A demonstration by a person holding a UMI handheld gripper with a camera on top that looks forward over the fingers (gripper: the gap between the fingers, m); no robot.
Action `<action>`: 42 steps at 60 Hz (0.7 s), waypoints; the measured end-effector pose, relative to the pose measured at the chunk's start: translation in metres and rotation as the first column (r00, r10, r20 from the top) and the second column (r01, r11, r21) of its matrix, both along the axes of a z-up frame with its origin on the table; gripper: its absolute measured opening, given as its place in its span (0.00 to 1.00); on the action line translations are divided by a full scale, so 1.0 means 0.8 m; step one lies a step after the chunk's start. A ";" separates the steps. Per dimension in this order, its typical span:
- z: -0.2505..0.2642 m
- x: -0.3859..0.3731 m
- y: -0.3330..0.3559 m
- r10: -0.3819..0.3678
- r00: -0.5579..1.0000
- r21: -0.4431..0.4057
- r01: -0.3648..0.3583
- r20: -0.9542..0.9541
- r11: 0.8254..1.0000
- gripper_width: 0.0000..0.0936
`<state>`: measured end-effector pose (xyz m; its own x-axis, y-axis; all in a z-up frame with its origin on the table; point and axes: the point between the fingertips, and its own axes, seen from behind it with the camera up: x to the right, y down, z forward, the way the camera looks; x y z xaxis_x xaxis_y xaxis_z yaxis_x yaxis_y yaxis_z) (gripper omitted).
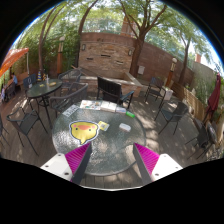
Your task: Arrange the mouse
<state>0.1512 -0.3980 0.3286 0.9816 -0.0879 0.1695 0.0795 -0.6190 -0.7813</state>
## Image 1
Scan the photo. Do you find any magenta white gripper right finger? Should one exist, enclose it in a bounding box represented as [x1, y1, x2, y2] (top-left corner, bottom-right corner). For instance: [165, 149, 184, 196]
[133, 143, 182, 185]

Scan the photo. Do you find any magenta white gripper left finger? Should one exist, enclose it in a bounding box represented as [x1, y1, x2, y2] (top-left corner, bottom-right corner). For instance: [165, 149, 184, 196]
[41, 143, 92, 185]

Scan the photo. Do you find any round glass patio table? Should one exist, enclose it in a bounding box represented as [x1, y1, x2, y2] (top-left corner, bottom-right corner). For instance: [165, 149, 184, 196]
[52, 107, 146, 176]

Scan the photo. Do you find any small yellow card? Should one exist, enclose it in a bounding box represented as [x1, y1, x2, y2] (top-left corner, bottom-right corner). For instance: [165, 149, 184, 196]
[98, 121, 109, 131]

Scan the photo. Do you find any grey patterned booklet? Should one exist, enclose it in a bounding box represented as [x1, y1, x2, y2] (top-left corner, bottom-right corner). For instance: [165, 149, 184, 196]
[62, 105, 79, 117]

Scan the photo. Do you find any green marker pen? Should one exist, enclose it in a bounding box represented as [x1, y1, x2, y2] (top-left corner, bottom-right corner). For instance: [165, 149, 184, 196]
[126, 111, 135, 118]

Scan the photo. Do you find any black chair far right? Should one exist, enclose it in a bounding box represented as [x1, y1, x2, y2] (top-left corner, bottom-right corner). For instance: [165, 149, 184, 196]
[194, 122, 217, 157]

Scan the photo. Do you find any black chair left of table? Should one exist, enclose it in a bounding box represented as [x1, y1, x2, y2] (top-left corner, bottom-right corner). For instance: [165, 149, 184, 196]
[49, 82, 88, 114]

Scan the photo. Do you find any black chair of table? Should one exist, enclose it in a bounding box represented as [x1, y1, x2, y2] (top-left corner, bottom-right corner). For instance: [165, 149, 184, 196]
[49, 82, 88, 114]
[158, 102, 188, 133]

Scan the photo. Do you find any open magazine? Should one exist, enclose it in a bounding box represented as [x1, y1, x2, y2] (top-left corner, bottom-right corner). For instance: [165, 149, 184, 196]
[80, 100, 101, 110]

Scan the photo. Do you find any black chair front left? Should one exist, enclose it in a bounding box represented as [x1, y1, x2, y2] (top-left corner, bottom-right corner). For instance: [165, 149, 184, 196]
[6, 107, 47, 154]

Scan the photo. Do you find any black chair right of table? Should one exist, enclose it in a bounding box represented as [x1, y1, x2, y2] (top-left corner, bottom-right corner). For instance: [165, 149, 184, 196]
[158, 102, 188, 133]

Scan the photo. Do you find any small white booklet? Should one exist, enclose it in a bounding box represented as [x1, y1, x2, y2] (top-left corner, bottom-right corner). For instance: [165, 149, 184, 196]
[116, 106, 126, 114]

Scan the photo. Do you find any white book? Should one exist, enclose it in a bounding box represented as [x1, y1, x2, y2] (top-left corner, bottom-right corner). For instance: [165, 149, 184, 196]
[100, 101, 117, 112]

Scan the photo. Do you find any black chair back right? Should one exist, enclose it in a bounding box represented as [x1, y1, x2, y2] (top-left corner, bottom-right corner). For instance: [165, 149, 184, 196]
[143, 76, 166, 108]

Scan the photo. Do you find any black chair behind table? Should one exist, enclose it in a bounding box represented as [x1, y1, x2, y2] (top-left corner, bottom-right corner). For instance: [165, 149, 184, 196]
[97, 76, 134, 107]

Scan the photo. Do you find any black chair back left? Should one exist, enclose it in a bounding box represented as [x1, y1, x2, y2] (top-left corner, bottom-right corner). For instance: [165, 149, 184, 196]
[58, 69, 81, 91]

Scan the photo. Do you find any closed red patio umbrella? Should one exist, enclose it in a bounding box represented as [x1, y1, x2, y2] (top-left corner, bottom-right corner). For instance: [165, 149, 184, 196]
[205, 74, 221, 117]

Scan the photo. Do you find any seated person in blue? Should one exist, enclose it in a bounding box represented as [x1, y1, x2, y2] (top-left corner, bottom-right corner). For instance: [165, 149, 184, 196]
[10, 73, 18, 85]

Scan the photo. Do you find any orange patio umbrella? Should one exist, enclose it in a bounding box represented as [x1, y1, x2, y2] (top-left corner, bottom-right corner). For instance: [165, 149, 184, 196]
[0, 48, 29, 77]

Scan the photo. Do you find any brick fountain wall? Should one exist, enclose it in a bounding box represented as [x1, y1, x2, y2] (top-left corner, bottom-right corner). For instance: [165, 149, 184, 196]
[78, 31, 195, 88]

